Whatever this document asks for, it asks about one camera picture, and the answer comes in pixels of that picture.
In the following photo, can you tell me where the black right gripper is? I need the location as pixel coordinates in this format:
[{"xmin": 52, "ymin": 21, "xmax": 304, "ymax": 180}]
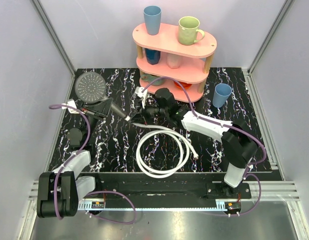
[{"xmin": 129, "ymin": 97, "xmax": 168, "ymax": 126}]

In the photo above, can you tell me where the grey shower head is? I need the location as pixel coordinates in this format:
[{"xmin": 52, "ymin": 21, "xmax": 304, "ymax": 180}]
[{"xmin": 74, "ymin": 71, "xmax": 131, "ymax": 122}]

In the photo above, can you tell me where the white shower hose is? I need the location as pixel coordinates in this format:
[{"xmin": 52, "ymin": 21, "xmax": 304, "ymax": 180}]
[{"xmin": 130, "ymin": 121, "xmax": 200, "ymax": 179}]

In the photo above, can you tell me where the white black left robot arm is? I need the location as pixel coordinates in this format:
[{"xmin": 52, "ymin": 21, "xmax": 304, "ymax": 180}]
[{"xmin": 36, "ymin": 98, "xmax": 113, "ymax": 219}]

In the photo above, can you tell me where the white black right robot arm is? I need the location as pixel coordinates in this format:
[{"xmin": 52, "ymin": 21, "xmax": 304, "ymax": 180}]
[{"xmin": 130, "ymin": 87, "xmax": 262, "ymax": 198}]

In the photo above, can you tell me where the teal ceramic mug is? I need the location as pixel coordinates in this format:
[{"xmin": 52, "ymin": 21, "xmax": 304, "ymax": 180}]
[{"xmin": 140, "ymin": 73, "xmax": 166, "ymax": 86}]

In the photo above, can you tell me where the orange bowl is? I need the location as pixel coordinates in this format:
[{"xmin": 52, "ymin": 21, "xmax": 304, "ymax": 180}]
[{"xmin": 173, "ymin": 81, "xmax": 192, "ymax": 90}]

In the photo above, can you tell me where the pink three-tier shelf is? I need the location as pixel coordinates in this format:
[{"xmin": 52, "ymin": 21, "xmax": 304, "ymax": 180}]
[{"xmin": 132, "ymin": 23, "xmax": 217, "ymax": 102}]

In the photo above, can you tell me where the dark blue cup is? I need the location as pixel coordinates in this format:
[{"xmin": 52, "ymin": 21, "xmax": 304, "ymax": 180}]
[{"xmin": 145, "ymin": 48, "xmax": 161, "ymax": 65}]

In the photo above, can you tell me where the pink faceted cup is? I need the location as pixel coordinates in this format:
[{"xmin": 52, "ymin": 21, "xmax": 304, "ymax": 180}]
[{"xmin": 167, "ymin": 53, "xmax": 182, "ymax": 69}]

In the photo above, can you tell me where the blue cup on table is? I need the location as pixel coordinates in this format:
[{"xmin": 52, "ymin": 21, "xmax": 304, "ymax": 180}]
[{"xmin": 212, "ymin": 83, "xmax": 232, "ymax": 108}]

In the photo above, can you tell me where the green mug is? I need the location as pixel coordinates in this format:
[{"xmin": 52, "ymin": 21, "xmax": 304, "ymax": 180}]
[{"xmin": 177, "ymin": 16, "xmax": 205, "ymax": 46}]

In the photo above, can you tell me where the blue cup on shelf top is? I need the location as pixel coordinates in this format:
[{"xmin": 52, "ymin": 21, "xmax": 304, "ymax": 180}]
[{"xmin": 143, "ymin": 5, "xmax": 162, "ymax": 36}]

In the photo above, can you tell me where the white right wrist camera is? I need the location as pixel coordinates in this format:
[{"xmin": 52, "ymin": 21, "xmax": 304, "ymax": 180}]
[{"xmin": 134, "ymin": 86, "xmax": 148, "ymax": 109}]

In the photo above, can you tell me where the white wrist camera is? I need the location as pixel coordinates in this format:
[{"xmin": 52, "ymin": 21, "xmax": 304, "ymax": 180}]
[
  {"xmin": 61, "ymin": 99, "xmax": 79, "ymax": 114},
  {"xmin": 134, "ymin": 86, "xmax": 148, "ymax": 109}
]

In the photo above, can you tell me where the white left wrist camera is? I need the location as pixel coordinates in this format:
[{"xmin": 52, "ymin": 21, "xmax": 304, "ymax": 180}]
[{"xmin": 61, "ymin": 99, "xmax": 79, "ymax": 114}]

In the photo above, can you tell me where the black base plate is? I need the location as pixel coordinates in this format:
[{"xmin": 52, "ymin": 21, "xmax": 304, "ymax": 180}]
[{"xmin": 93, "ymin": 172, "xmax": 252, "ymax": 209}]

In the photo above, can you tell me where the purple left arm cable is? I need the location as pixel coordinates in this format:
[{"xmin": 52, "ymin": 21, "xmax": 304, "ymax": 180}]
[{"xmin": 48, "ymin": 104, "xmax": 137, "ymax": 225}]

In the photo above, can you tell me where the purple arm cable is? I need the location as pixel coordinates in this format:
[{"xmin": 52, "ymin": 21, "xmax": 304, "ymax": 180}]
[
  {"xmin": 48, "ymin": 104, "xmax": 137, "ymax": 225},
  {"xmin": 141, "ymin": 76, "xmax": 268, "ymax": 217}
]

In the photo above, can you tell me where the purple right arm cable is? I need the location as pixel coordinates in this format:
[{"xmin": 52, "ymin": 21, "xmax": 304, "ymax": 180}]
[{"xmin": 141, "ymin": 76, "xmax": 268, "ymax": 217}]

